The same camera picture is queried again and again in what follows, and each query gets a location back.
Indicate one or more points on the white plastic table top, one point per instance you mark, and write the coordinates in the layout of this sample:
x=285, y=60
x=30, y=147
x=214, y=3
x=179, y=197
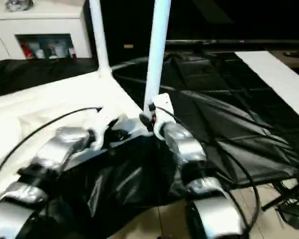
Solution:
x=52, y=99

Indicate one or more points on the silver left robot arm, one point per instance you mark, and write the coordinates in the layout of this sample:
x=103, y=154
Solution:
x=57, y=147

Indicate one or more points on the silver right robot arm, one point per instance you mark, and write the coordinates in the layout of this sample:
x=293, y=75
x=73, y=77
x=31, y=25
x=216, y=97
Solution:
x=187, y=149

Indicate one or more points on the small yellow label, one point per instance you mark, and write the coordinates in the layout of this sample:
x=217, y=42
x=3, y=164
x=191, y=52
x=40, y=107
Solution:
x=128, y=46

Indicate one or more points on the black work mat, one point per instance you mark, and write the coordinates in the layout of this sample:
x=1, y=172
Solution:
x=226, y=99

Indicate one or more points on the white jar behind glass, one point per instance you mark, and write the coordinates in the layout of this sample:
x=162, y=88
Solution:
x=72, y=52

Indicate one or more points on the white bottle behind glass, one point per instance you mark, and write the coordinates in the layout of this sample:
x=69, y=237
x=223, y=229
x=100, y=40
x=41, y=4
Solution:
x=40, y=53

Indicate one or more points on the long black bar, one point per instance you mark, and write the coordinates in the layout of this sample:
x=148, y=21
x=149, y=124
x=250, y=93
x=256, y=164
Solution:
x=239, y=41

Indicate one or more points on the red packet behind glass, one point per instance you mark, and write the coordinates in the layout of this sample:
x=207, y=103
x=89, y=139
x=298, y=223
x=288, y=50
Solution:
x=27, y=51

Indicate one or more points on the flat white sheet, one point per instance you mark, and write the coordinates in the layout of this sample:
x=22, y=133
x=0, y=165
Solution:
x=274, y=74

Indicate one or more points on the white glass-door cabinet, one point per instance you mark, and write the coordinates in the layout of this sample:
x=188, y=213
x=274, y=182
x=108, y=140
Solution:
x=40, y=27

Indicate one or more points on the black tripod leg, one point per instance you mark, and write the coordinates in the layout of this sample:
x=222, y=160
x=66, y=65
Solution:
x=289, y=199

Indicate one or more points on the patterned bowl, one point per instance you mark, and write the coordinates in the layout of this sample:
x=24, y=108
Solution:
x=18, y=5

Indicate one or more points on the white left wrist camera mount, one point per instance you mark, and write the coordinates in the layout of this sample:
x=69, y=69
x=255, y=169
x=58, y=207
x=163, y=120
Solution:
x=102, y=129

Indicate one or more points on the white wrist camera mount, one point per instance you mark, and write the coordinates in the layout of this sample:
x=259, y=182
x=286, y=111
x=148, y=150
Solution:
x=102, y=129
x=164, y=107

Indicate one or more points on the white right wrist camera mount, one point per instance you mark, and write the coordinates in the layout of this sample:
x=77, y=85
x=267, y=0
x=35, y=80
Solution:
x=164, y=107

